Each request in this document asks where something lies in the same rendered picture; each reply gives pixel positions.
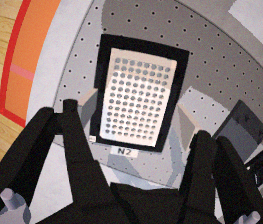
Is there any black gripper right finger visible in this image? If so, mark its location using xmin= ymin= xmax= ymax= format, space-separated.
xmin=171 ymin=103 xmax=263 ymax=224

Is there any white well plate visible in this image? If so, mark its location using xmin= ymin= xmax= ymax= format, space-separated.
xmin=100 ymin=48 xmax=177 ymax=146

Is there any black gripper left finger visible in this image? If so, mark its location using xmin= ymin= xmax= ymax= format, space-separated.
xmin=0 ymin=88 xmax=130 ymax=224

